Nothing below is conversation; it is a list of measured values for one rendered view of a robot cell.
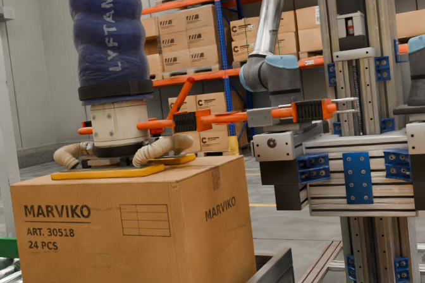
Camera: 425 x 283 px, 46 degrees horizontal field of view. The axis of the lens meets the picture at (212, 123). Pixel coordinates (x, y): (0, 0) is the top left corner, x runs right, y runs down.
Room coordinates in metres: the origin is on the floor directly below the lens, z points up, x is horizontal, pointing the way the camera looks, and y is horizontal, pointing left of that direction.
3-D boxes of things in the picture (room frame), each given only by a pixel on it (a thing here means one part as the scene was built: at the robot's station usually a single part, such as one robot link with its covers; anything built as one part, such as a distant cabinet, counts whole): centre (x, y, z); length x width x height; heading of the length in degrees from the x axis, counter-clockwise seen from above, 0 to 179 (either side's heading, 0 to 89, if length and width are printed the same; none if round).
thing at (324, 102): (1.26, -0.25, 1.08); 0.08 x 0.07 x 0.05; 63
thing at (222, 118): (1.56, 0.05, 1.08); 0.93 x 0.30 x 0.04; 63
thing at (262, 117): (1.33, -0.14, 1.07); 0.07 x 0.07 x 0.04; 63
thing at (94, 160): (1.54, 0.28, 1.01); 0.34 x 0.25 x 0.06; 63
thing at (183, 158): (1.62, 0.24, 0.97); 0.34 x 0.10 x 0.05; 63
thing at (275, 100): (1.86, -0.28, 1.09); 0.15 x 0.15 x 0.10
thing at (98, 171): (1.45, 0.32, 0.97); 0.34 x 0.10 x 0.05; 63
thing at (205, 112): (1.42, 0.06, 1.08); 0.10 x 0.08 x 0.06; 153
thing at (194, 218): (1.54, 0.27, 0.75); 0.60 x 0.40 x 0.40; 62
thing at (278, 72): (1.87, -0.28, 1.20); 0.13 x 0.12 x 0.14; 33
